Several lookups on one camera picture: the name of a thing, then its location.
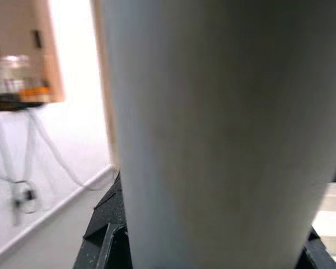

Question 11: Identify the black wall shelf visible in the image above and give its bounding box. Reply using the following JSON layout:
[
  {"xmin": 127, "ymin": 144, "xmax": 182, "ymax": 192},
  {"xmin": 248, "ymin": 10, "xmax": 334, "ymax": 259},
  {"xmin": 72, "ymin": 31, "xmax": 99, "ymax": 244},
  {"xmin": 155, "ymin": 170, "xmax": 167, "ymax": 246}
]
[{"xmin": 0, "ymin": 99, "xmax": 50, "ymax": 113}]

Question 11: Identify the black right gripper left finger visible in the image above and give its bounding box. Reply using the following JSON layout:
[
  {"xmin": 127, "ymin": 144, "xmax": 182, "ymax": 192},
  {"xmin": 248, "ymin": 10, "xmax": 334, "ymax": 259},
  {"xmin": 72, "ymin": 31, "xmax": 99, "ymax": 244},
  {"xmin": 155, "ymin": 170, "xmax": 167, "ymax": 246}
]
[{"xmin": 71, "ymin": 175, "xmax": 134, "ymax": 269}]

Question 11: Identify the brown wooden wall cabinet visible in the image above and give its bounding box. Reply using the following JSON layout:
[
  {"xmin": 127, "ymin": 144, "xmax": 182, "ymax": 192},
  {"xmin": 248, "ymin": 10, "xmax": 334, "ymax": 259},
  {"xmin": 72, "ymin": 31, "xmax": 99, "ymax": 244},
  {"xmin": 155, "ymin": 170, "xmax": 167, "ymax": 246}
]
[{"xmin": 0, "ymin": 0, "xmax": 67, "ymax": 104}]

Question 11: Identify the white plastic table leg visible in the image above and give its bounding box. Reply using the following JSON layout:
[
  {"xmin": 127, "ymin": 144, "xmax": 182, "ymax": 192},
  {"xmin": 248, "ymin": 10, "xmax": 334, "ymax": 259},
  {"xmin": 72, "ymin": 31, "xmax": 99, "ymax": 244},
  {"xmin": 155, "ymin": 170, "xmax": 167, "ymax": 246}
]
[{"xmin": 92, "ymin": 0, "xmax": 336, "ymax": 269}]

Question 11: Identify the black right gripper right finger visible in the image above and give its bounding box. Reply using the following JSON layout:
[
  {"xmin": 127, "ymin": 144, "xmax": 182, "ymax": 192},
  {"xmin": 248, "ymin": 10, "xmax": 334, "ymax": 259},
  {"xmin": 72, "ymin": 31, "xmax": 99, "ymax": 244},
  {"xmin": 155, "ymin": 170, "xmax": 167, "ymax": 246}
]
[{"xmin": 292, "ymin": 226, "xmax": 336, "ymax": 269}]

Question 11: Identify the black power adapter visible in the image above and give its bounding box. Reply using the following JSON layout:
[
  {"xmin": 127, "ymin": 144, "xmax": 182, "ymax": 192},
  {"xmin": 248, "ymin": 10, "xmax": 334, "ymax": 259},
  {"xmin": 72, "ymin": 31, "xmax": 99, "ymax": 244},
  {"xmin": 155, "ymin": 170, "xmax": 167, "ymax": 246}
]
[{"xmin": 12, "ymin": 180, "xmax": 37, "ymax": 214}]

